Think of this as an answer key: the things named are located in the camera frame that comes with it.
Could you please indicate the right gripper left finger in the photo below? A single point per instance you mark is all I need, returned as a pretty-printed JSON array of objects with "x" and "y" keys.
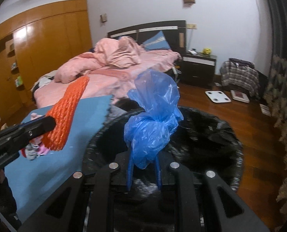
[{"x": 130, "y": 170}]

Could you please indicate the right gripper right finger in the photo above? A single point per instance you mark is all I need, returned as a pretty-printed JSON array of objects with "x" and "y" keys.
[{"x": 157, "y": 167}]

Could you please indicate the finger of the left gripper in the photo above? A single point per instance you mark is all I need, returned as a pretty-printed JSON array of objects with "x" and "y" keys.
[{"x": 40, "y": 126}]

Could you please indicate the orange foam net sleeve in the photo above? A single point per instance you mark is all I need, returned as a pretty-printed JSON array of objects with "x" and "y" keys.
[{"x": 63, "y": 113}]

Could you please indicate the blue plastic bag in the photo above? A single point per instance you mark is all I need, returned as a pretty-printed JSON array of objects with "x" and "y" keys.
[{"x": 148, "y": 132}]

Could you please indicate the black lined trash bin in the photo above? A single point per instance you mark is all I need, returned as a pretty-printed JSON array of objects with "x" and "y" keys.
[{"x": 202, "y": 142}]

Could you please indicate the pink cloth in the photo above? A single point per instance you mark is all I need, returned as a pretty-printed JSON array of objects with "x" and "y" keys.
[{"x": 34, "y": 149}]

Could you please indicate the blue table mat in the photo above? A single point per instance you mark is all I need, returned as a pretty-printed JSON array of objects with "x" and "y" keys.
[{"x": 33, "y": 181}]

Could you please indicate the clothes pile on bed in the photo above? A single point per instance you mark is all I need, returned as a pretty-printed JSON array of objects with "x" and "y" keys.
[{"x": 44, "y": 80}]

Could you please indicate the bed with pink sheet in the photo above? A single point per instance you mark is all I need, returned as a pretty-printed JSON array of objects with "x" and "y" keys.
[{"x": 108, "y": 81}]

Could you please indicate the wooden wardrobe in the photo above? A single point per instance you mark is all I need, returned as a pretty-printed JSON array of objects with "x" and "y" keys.
[{"x": 36, "y": 42}]

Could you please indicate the white bathroom scale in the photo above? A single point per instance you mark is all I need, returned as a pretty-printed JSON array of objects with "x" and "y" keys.
[{"x": 218, "y": 97}]

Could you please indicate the pink crumpled duvet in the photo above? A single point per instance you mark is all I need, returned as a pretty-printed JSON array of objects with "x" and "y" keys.
[{"x": 122, "y": 53}]

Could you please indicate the black white nightstand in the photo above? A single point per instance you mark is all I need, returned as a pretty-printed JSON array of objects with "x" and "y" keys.
[{"x": 198, "y": 70}]

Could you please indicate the blue pillow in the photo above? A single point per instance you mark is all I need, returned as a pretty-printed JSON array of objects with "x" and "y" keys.
[{"x": 157, "y": 42}]

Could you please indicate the plaid shirt on chair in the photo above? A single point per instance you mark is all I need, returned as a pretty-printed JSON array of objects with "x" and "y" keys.
[{"x": 244, "y": 76}]

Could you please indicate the yellow plush toy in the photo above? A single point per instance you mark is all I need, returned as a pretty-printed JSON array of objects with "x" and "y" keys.
[{"x": 206, "y": 51}]

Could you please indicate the black headboard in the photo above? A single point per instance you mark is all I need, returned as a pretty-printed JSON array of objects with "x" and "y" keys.
[{"x": 174, "y": 32}]

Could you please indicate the left wall lamp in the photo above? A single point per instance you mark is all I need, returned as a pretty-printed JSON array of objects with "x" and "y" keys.
[{"x": 103, "y": 18}]

